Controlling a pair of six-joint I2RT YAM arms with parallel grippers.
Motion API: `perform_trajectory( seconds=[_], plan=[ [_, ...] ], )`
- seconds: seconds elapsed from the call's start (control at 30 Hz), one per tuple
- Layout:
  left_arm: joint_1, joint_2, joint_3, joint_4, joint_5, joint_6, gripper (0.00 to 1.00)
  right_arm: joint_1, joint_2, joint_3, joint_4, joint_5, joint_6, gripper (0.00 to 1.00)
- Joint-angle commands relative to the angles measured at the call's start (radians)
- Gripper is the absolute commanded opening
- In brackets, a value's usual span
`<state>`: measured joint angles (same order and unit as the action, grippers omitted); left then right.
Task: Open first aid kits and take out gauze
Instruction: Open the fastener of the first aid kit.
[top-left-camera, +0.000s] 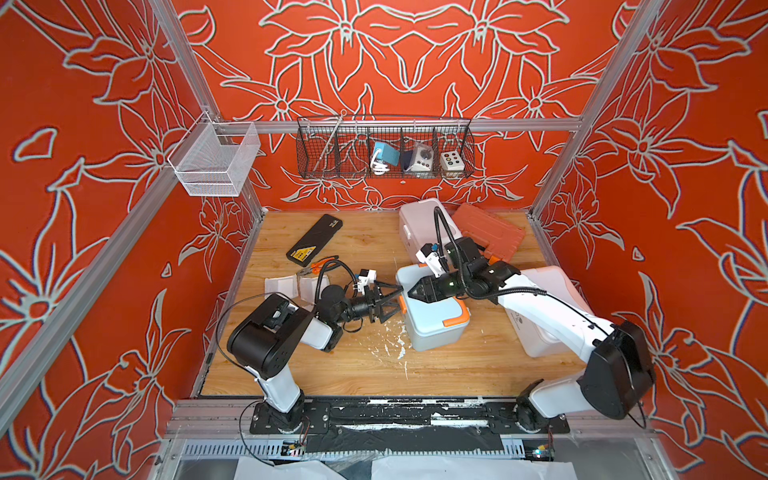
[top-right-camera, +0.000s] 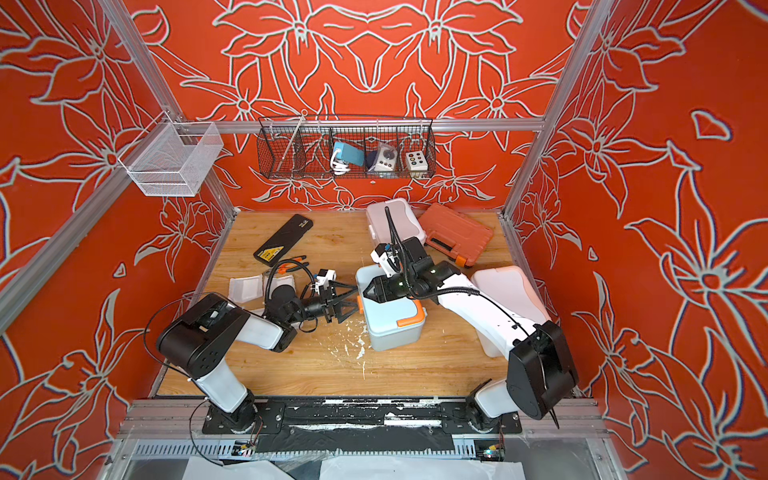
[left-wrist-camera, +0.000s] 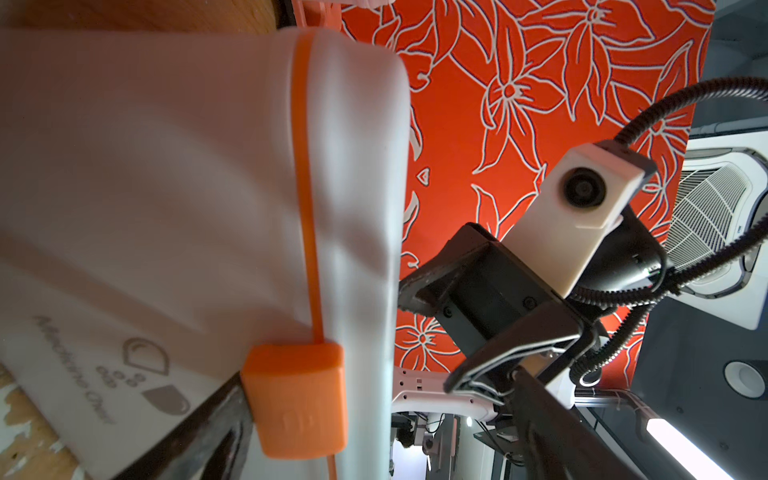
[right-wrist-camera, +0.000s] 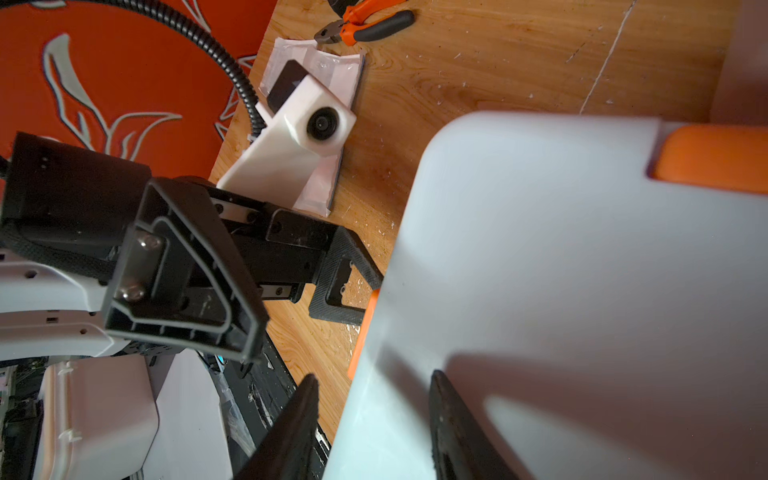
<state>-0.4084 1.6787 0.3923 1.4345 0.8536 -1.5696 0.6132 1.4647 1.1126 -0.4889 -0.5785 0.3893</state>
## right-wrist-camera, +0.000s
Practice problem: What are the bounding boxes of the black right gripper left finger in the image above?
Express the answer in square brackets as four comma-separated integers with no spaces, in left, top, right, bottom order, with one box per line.
[234,374,319,480]

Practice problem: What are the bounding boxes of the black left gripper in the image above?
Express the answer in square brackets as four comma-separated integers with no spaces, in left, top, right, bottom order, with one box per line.
[102,176,384,363]

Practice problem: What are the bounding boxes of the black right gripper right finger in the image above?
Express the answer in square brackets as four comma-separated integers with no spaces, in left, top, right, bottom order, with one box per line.
[429,370,518,480]

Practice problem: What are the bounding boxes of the white gauze packet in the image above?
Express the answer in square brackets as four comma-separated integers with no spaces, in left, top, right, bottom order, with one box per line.
[248,37,368,218]

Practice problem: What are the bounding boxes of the grey first aid box orange handle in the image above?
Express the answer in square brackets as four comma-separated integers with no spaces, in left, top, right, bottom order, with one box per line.
[324,112,767,479]

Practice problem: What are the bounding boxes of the white first aid box pink handle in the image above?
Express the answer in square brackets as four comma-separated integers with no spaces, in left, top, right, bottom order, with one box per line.
[709,0,767,126]

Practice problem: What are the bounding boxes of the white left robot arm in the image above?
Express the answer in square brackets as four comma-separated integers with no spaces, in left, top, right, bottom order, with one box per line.
[1,1,383,362]

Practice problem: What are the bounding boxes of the orange black pliers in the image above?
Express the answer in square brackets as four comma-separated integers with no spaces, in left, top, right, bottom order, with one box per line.
[314,0,416,46]

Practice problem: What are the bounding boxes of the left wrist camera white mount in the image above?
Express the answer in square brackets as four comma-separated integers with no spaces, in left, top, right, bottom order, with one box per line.
[217,60,361,217]

